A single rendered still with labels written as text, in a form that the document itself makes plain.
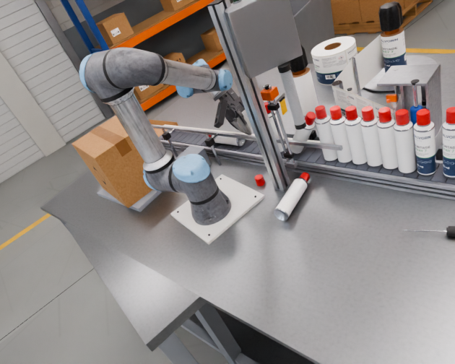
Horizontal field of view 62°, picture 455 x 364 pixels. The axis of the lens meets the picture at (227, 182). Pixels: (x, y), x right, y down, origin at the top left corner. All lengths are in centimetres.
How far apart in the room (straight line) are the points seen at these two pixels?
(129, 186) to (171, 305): 62
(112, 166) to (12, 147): 398
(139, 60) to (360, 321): 89
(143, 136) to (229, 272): 52
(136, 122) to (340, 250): 74
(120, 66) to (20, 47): 429
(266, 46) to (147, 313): 86
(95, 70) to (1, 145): 435
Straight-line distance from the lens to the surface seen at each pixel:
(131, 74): 114
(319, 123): 129
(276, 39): 113
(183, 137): 193
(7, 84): 534
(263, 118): 125
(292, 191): 130
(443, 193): 126
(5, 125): 545
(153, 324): 121
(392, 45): 176
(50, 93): 548
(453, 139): 117
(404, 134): 119
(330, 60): 185
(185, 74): 127
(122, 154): 160
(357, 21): 500
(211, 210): 134
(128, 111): 126
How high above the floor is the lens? 169
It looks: 33 degrees down
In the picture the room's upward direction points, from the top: 24 degrees counter-clockwise
